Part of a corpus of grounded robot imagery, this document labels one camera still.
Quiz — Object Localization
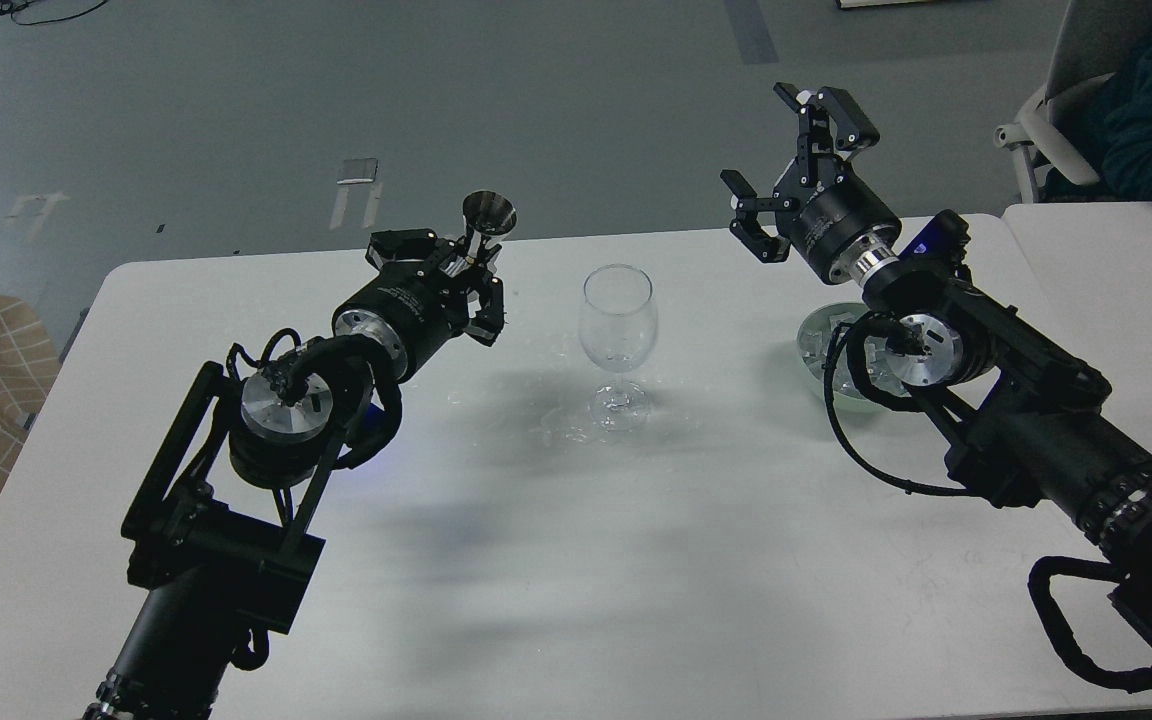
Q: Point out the black floor cables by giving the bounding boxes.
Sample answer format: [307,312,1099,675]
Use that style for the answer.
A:
[0,0,109,41]

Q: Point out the clear wine glass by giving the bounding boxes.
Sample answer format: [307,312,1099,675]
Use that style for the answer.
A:
[579,264,658,432]

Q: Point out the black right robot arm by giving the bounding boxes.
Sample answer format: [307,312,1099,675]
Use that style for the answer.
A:
[721,82,1152,694]

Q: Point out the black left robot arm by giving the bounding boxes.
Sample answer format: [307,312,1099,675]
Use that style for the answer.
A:
[84,222,509,719]

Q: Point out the white office chair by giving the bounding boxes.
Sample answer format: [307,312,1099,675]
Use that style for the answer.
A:
[993,1,1152,204]

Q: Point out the steel double jigger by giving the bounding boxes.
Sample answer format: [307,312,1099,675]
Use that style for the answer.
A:
[456,190,517,270]

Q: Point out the green bowl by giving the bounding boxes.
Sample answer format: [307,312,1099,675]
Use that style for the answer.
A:
[797,302,912,415]

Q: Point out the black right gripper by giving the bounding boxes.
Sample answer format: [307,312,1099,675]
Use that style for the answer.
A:
[719,82,901,285]

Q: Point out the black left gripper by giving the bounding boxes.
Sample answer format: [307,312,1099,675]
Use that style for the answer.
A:
[332,229,506,382]

